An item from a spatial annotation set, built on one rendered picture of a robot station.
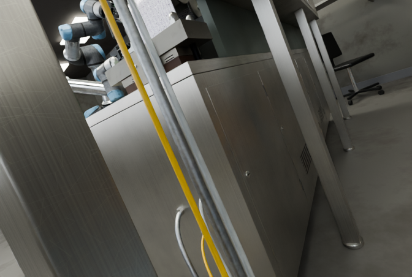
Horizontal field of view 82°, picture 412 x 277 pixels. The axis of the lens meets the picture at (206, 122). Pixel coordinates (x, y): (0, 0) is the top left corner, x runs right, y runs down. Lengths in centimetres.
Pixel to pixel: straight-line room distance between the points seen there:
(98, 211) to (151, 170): 69
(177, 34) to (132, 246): 64
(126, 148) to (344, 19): 405
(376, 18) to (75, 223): 441
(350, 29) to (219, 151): 398
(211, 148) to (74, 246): 55
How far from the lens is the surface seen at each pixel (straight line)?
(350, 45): 450
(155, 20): 107
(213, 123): 66
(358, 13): 448
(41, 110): 19
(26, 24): 22
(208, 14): 95
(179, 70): 69
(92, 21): 147
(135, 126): 86
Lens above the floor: 78
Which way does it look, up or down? 5 degrees down
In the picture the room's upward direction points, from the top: 23 degrees counter-clockwise
